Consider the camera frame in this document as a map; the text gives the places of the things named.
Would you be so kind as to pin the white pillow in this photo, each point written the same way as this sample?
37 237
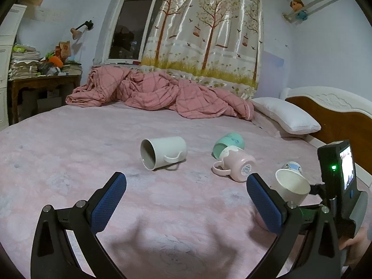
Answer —
284 116

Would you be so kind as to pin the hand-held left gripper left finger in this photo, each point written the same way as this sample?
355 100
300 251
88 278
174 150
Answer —
109 200

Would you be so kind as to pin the white cabinet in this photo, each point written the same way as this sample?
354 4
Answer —
8 64

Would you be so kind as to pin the brown wooden desk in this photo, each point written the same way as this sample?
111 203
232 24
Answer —
43 82

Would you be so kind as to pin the tall stack of papers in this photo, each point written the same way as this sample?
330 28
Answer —
24 64

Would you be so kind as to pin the white framed window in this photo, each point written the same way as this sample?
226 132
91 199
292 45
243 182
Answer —
130 26

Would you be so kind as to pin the person's right hand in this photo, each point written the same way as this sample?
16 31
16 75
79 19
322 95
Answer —
357 247

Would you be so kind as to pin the plain white cup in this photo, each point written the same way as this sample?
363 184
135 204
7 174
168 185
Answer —
290 184

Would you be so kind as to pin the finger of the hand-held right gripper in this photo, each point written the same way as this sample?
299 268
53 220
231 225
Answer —
318 190

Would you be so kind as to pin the low stack of books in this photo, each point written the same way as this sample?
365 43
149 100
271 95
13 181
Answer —
72 68

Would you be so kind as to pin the white cup with blue print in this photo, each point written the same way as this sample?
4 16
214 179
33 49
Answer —
292 166

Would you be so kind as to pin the red and brown paper bag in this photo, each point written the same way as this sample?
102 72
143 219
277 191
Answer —
63 49

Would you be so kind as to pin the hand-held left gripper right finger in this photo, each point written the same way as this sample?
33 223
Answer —
263 202

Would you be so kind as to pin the pink checked blanket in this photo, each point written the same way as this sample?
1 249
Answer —
162 93

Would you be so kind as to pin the tree print curtain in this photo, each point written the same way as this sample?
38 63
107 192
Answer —
209 35

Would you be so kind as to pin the white and brown headboard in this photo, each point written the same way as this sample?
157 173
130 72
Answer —
334 116

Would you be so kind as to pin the orange plush toy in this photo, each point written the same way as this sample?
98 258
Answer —
55 61

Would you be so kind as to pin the wall lamp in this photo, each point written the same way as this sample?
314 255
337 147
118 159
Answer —
76 32

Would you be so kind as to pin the mint green cup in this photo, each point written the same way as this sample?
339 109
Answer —
232 140

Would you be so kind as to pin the pink bed sheet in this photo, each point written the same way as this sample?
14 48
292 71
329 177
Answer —
174 203

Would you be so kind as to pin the stuffed doll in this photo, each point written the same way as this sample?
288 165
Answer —
298 7

